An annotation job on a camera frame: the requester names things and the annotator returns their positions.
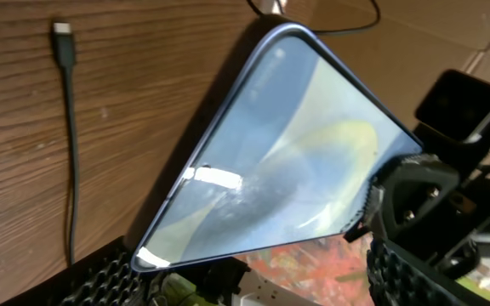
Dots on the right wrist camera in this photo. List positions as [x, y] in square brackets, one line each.
[457, 106]

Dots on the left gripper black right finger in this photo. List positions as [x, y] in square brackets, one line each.
[398, 278]

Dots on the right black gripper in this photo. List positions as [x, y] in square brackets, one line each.
[407, 189]

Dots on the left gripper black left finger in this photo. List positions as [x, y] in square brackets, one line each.
[104, 277]

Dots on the blue Samsung Galaxy smartphone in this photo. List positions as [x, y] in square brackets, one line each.
[286, 157]

